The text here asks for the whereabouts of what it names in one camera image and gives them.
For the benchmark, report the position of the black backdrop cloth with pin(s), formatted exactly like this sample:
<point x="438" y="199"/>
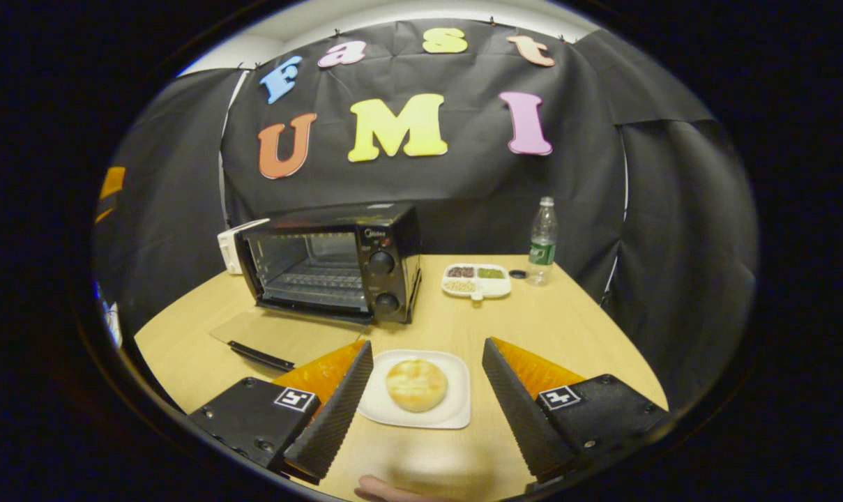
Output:
<point x="463" y="181"/>

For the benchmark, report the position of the white square plate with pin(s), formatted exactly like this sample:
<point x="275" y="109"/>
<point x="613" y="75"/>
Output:
<point x="456" y="411"/>

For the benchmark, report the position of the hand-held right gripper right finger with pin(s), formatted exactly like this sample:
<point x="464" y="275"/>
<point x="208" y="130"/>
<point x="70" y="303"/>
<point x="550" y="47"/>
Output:
<point x="522" y="411"/>

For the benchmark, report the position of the white divided dish of beans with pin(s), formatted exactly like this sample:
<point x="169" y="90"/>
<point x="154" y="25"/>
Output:
<point x="477" y="282"/>

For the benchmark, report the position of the white toaster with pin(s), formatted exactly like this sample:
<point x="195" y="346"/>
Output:
<point x="227" y="251"/>

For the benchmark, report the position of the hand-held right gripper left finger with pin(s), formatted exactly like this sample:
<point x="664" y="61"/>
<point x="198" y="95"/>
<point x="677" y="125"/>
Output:
<point x="330" y="418"/>

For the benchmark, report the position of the clear green label water bottle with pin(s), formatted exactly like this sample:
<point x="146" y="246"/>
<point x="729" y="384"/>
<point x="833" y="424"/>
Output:
<point x="543" y="244"/>

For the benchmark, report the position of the round bread bun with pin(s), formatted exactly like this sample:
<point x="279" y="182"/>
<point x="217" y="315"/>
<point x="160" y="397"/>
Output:
<point x="416" y="385"/>

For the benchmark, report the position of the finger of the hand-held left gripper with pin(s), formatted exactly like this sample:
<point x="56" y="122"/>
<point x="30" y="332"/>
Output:
<point x="112" y="183"/>

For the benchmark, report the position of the black electric oven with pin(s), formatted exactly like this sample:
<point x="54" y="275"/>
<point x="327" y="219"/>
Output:
<point x="393" y="237"/>

